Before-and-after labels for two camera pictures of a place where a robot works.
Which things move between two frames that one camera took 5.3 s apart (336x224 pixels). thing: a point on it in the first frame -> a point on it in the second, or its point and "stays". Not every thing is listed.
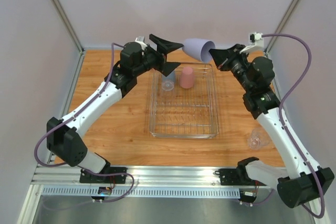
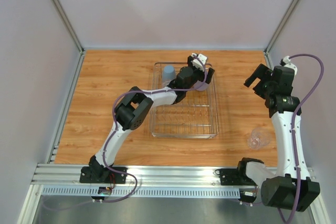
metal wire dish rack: [185, 113] stays
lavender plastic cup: [199, 49] -> [198, 83]
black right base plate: [231, 177] stays
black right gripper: [227, 61] -> [261, 84]
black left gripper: [164, 46] -> [209, 75]
